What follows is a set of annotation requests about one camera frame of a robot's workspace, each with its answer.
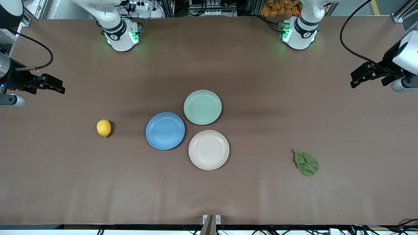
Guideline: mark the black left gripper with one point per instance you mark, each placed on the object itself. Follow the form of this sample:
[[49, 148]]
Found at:
[[387, 61]]

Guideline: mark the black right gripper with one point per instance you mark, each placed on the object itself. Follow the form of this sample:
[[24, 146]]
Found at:
[[15, 80]]

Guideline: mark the yellow lemon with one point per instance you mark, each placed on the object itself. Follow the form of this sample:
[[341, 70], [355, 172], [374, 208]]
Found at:
[[104, 128]]

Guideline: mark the green lettuce leaf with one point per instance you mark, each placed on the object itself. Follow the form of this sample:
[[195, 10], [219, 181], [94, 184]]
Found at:
[[307, 164]]

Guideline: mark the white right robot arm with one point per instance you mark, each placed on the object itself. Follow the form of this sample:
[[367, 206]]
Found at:
[[119, 36]]

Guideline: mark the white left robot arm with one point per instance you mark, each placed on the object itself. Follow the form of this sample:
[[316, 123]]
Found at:
[[298, 36]]

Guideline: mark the orange snack packets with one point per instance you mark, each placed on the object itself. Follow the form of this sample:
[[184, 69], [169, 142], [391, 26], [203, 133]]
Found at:
[[277, 8]]

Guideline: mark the white power strip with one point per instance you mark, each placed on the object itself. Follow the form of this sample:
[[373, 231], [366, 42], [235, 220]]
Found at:
[[138, 6]]

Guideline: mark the blue plate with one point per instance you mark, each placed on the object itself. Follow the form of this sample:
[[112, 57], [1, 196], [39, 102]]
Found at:
[[165, 131]]

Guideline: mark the mint green plate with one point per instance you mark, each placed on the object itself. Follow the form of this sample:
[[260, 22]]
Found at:
[[202, 107]]

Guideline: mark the dark equipment rack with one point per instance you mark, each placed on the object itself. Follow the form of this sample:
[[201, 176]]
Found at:
[[212, 7]]

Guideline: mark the beige plate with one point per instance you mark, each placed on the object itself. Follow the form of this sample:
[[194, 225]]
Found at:
[[209, 150]]

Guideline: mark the aluminium frame profile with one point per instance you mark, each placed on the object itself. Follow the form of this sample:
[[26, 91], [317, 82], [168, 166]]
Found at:
[[26, 19], [405, 9]]

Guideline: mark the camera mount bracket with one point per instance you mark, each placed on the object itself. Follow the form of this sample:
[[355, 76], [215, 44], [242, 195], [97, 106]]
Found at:
[[211, 222]]

